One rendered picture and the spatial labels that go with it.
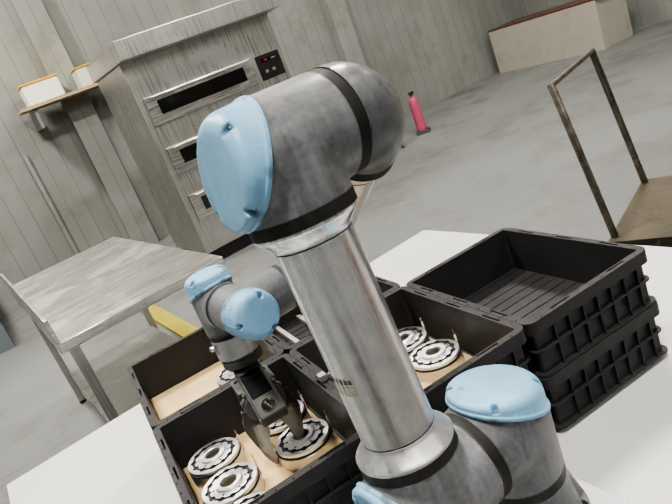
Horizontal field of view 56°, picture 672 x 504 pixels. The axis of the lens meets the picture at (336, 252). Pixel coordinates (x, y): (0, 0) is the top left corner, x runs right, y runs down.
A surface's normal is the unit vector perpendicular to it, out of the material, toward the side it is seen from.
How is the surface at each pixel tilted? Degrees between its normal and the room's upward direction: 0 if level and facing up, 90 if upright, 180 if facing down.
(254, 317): 90
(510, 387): 8
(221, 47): 90
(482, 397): 8
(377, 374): 86
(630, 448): 0
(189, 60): 90
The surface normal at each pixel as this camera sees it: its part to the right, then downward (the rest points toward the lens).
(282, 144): 0.47, -0.09
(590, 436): -0.36, -0.89
